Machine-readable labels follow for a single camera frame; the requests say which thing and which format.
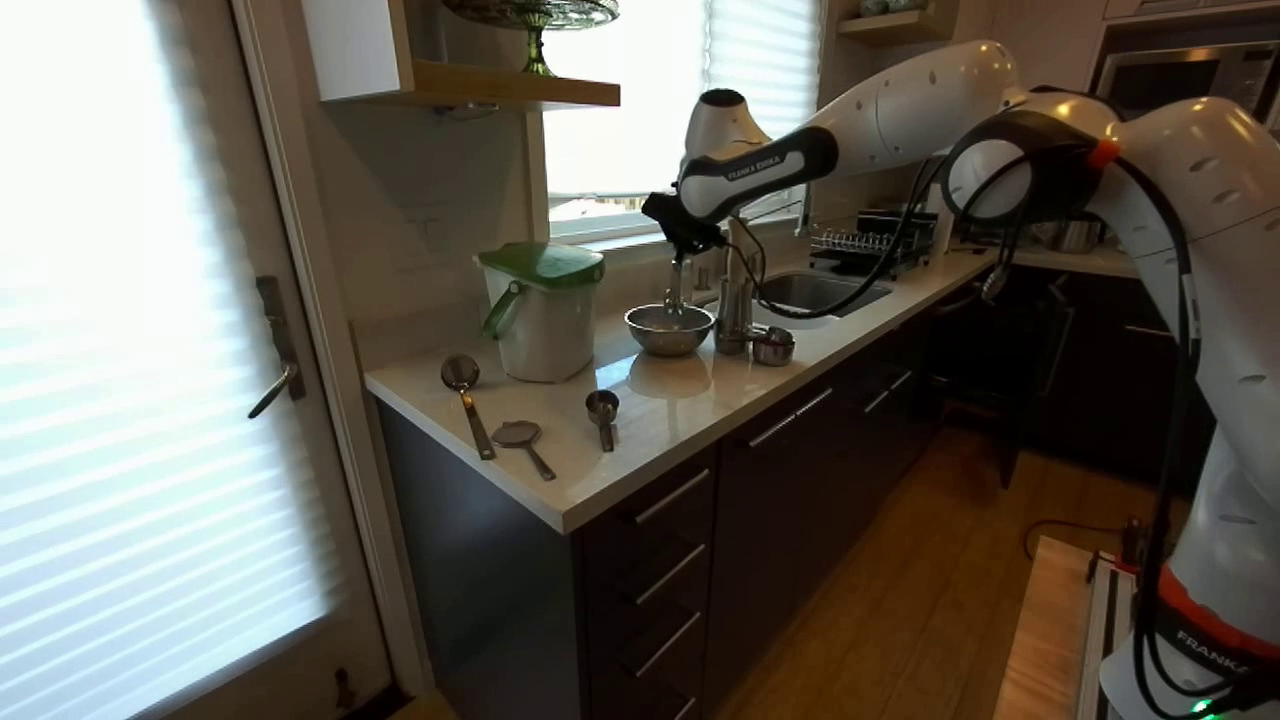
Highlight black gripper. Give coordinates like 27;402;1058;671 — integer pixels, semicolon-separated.
640;187;734;279

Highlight wooden spatula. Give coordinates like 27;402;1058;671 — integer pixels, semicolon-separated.
725;215;760;293

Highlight small metal measuring cup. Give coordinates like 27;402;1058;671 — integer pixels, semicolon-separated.
748;320;799;371

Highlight white canister with green lid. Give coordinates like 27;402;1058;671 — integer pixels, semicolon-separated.
476;241;609;387

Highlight white sink basin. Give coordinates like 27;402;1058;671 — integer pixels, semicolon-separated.
758;267;895;320

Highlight small short metal scoop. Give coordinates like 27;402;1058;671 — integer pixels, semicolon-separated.
583;387;624;458

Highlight white window blinds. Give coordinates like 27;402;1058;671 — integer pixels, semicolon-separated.
542;0;823;249

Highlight black dish rack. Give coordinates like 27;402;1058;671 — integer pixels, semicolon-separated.
812;206;945;278

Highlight dark wooden spoon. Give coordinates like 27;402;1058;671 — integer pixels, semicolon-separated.
489;418;561;485

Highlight dark kitchen counter cabinet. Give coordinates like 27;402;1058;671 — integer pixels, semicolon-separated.
365;254;945;720

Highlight glass cake stand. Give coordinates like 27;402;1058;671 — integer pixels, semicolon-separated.
437;0;624;80

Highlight white cabinet with wooden shelf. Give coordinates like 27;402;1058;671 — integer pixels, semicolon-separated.
297;0;624;113

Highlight wooden platform board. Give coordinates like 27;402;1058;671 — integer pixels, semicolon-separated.
991;532;1099;720

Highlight built-in microwave oven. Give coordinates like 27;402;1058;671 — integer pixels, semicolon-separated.
1085;38;1280;126

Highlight glass door with blinds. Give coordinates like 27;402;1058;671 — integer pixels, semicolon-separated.
0;0;405;720

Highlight black corrugated cable hose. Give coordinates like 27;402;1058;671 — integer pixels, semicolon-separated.
758;126;1206;720

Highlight wooden handled metal scoop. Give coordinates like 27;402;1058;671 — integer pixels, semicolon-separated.
437;354;501;464

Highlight metal door lever handle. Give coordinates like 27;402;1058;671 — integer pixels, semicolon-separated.
245;272;307;425

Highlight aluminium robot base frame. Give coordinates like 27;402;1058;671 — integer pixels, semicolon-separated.
1075;545;1280;720

